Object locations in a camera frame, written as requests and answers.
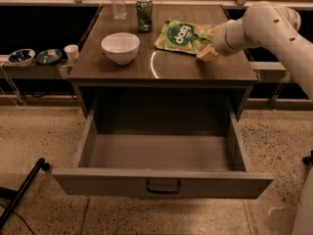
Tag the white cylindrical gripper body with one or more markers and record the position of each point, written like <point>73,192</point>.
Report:
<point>220,40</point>

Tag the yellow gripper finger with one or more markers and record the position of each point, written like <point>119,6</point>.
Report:
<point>208,55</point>
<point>210,33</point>

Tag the green rice chip bag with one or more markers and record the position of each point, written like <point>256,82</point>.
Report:
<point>183,37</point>

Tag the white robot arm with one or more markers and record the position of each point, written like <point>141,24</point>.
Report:
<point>274,28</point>

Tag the grey cabinet with wooden top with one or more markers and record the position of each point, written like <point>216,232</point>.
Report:
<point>159,68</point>

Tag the open grey top drawer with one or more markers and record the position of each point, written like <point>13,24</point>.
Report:
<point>130,138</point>

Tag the green soda can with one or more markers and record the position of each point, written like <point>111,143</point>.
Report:
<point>144,15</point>

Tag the white ceramic bowl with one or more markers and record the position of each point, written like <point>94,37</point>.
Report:
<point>121,47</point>

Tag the clear plastic water bottle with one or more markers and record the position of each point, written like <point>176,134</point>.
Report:
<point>119,10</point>

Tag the small white paper cup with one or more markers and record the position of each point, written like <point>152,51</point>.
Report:
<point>72,52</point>

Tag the black caster wheel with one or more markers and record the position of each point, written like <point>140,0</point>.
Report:
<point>308,160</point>

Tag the dark blue shallow bowl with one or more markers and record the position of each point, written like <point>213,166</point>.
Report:
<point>49,57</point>

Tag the blue patterned bowl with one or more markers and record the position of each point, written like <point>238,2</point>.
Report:
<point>22,58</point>

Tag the low grey side shelf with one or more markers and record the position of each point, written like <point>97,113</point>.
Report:
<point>36,71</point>

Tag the black stand leg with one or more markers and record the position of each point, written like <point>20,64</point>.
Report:
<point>14,196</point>

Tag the black drawer handle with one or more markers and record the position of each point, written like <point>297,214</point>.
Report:
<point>163,187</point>

